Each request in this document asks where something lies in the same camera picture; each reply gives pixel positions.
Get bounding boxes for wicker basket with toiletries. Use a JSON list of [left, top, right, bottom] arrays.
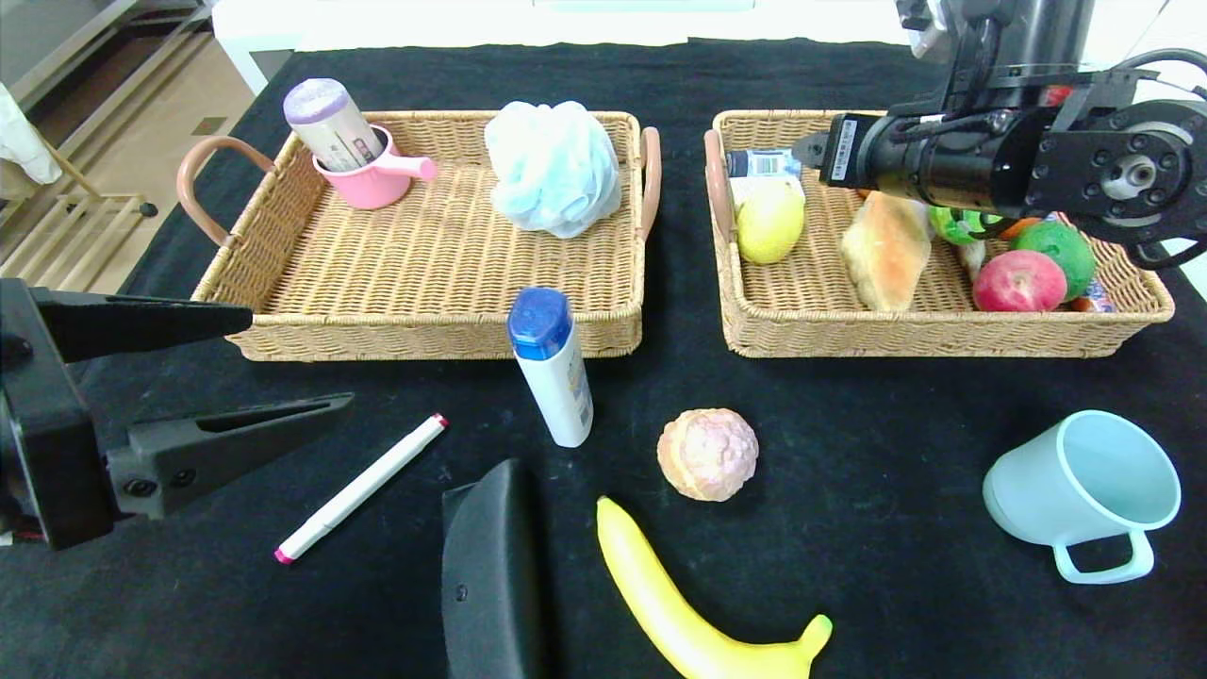
[[177, 110, 663, 363]]

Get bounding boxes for green round fruit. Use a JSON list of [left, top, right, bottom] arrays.
[[1011, 220, 1098, 301]]

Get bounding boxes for wooden rolling rack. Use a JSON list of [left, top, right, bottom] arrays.
[[0, 132, 161, 289]]

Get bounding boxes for grey metal shelf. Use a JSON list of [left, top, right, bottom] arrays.
[[0, 0, 213, 124]]

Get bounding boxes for white juice carton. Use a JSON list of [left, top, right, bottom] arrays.
[[729, 175, 807, 210]]

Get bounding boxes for yellow banana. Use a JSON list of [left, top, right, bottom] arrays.
[[596, 496, 835, 679]]

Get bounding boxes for purple capped bottle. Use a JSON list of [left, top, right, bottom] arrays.
[[283, 78, 388, 174]]

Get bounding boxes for white hanging cloth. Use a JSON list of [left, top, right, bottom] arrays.
[[0, 83, 62, 187]]

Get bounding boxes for small blue labelled bottle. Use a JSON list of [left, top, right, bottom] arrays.
[[724, 148, 803, 180]]

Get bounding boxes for light blue bath loofah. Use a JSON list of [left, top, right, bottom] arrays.
[[484, 101, 623, 240]]

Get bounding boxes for yellow lemon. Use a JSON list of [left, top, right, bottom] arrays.
[[736, 179, 807, 266]]

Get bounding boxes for light teal mug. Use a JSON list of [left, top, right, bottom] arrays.
[[983, 410, 1182, 586]]

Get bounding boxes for white marker pink ends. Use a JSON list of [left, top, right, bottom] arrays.
[[273, 412, 450, 566]]

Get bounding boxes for pink plastic cup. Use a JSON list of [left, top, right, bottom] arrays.
[[312, 124, 439, 211]]

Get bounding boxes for wicker basket with food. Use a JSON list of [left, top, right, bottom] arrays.
[[703, 108, 1177, 359]]

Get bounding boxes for black table cloth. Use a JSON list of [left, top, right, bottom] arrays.
[[0, 38, 1207, 679]]

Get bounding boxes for pink round bun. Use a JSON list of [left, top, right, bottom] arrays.
[[657, 407, 760, 503]]

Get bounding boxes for black camera cable white label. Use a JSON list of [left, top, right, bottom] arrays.
[[1103, 47, 1207, 100]]

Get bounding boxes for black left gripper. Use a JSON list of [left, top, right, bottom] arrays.
[[0, 276, 355, 552]]

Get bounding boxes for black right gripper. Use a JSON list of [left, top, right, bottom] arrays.
[[791, 113, 926, 191]]

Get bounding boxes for white bottle blue cap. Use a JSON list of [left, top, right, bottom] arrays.
[[507, 287, 595, 449]]

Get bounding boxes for black curved plastic object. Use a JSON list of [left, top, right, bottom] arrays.
[[441, 458, 553, 679]]

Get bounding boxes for red apple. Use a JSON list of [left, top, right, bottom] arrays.
[[972, 249, 1069, 313]]

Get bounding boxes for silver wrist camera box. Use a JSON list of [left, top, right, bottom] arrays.
[[896, 0, 958, 62]]

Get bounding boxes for golden bread loaf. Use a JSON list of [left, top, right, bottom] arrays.
[[839, 190, 934, 314]]

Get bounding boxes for green white napa cabbage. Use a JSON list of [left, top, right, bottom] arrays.
[[929, 205, 993, 248]]

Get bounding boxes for colourful snack wrapper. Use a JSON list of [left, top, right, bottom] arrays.
[[1070, 278, 1116, 314]]

